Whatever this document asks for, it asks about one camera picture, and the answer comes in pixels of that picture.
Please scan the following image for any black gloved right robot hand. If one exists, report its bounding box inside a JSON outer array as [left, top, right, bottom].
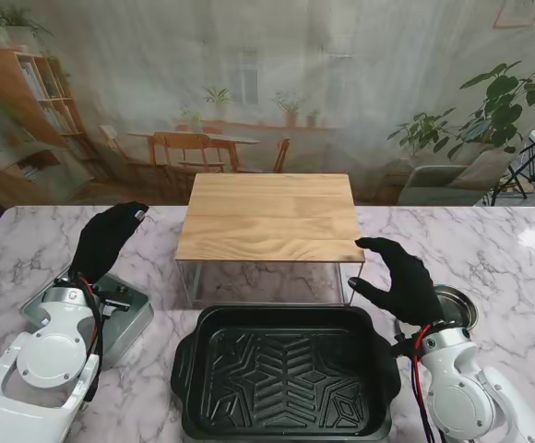
[[349, 236, 446, 329]]

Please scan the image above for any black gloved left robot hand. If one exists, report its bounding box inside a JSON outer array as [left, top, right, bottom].
[[71, 201, 150, 283]]

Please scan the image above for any shiny steel bean-shaped pan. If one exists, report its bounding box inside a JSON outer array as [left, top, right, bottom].
[[394, 283, 480, 343]]

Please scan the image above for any silver rectangular baking tin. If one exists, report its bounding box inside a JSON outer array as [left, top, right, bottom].
[[20, 271, 154, 370]]

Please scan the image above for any black patterned baking tray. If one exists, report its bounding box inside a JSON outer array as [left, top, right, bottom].
[[170, 304, 400, 439]]

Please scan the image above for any printed room scene backdrop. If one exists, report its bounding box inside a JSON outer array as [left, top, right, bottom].
[[0, 0, 535, 208]]

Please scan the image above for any black tripod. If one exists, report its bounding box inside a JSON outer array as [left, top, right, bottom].
[[491, 122, 535, 208]]

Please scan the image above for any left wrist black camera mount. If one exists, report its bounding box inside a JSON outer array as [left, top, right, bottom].
[[95, 283, 134, 318]]

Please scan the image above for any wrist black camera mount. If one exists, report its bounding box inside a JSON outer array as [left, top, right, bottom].
[[95, 283, 134, 318], [389, 332, 420, 360]]

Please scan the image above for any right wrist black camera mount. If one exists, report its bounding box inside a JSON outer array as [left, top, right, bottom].
[[389, 332, 420, 360]]

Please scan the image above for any left arm red black cable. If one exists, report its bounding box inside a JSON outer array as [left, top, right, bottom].
[[76, 274, 108, 403]]

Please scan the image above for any arm red black cable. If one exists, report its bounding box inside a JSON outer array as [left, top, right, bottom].
[[76, 274, 108, 403], [409, 322, 440, 443]]

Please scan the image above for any right arm red black cable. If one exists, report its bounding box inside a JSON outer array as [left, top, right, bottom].
[[409, 322, 440, 443]]

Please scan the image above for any wooden shelf with metal frame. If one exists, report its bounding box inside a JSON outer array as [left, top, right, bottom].
[[173, 173, 368, 309]]

